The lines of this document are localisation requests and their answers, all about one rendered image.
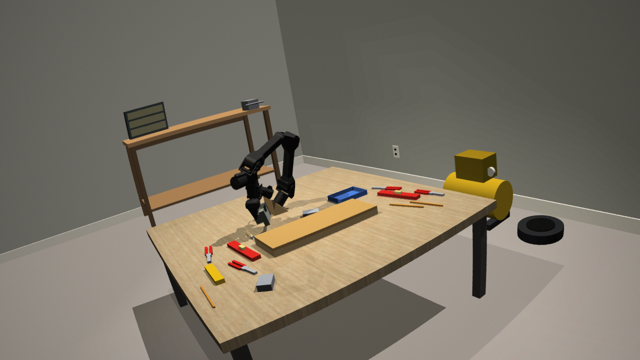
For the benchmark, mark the blue rectangular tray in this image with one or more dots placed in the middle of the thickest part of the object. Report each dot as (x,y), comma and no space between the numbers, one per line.
(347,194)

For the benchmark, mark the orange panel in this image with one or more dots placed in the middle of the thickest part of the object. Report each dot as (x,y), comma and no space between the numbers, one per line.
(300,232)

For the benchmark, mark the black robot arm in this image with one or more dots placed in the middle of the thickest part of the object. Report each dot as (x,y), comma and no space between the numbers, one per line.
(255,160)

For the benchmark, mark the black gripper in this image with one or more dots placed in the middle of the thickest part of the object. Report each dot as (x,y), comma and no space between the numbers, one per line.
(253,203)

